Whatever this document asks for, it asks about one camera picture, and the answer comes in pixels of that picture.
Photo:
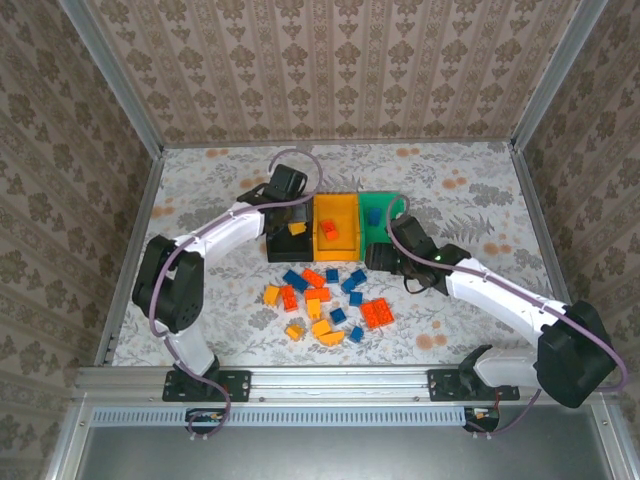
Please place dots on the yellow lego brick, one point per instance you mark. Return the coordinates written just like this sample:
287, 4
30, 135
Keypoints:
271, 295
313, 308
294, 332
321, 328
297, 228

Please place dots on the small blue lego brick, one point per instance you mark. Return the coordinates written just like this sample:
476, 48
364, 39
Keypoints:
332, 275
338, 315
355, 298
356, 334
358, 276
348, 285
374, 215

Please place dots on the orange lego brick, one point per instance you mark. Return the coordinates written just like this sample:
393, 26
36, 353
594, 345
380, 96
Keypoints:
370, 315
318, 294
384, 311
328, 228
313, 277
288, 296

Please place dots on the long blue lego brick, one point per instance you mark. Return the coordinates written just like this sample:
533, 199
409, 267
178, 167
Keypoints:
295, 280

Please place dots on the yellow arched lego piece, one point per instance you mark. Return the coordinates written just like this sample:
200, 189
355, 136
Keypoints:
332, 339

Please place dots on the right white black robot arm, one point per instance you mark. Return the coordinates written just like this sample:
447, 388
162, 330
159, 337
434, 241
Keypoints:
500, 300

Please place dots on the black plastic bin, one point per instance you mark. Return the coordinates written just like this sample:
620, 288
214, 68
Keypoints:
290, 252

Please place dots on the orange-yellow plastic bin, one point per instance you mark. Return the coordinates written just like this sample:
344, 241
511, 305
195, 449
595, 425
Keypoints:
345, 210

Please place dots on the green plastic bin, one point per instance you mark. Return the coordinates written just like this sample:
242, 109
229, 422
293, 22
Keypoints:
375, 200

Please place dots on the floral table cover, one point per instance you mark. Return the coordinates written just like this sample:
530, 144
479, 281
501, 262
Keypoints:
240, 320

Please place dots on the small connector board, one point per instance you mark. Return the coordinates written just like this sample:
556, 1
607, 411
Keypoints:
482, 415
205, 416

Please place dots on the grey metal panel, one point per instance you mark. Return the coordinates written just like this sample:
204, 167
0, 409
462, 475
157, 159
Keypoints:
325, 455

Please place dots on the thin aluminium wall rail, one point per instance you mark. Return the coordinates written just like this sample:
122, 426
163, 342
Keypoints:
350, 145

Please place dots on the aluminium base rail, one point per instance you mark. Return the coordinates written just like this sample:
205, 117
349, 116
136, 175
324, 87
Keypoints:
340, 382

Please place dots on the aluminium side rail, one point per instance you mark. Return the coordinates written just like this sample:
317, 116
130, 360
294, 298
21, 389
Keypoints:
532, 200
145, 200

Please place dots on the right black mount plate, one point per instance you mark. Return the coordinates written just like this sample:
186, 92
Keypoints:
445, 385

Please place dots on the black mount plate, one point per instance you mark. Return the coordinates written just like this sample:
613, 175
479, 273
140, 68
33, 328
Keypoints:
445, 385
235, 385

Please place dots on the left black mount plate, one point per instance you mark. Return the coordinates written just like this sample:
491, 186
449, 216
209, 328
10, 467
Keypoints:
235, 385

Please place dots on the aluminium frame post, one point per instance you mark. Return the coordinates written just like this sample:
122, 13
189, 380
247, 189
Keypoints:
555, 75
116, 80

